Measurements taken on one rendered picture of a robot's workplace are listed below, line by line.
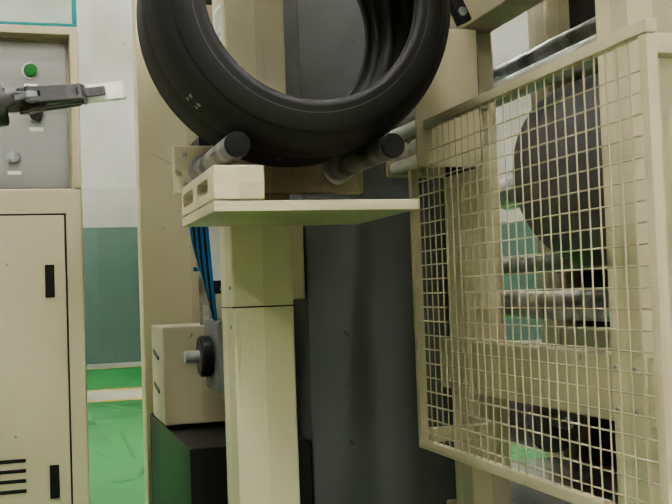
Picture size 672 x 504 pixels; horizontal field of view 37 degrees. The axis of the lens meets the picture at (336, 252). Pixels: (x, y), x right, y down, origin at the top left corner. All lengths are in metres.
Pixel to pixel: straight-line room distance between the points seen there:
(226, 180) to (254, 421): 0.59
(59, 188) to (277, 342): 0.66
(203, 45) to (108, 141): 9.08
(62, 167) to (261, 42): 0.57
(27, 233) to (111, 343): 8.35
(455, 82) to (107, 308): 8.68
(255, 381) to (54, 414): 0.50
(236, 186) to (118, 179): 9.05
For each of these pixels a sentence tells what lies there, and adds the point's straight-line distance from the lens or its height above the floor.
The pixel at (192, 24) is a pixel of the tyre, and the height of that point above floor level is 1.10.
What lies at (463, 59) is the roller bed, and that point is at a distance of 2.22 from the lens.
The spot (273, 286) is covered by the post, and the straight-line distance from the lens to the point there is 2.09.
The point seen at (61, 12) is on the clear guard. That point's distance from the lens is 2.46.
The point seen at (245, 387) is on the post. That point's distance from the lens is 2.08.
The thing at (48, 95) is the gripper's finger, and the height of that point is 0.99.
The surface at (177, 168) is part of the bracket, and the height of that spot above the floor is 0.90.
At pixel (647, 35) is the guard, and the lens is 1.46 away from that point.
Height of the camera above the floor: 0.64
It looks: 2 degrees up
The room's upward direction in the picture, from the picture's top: 2 degrees counter-clockwise
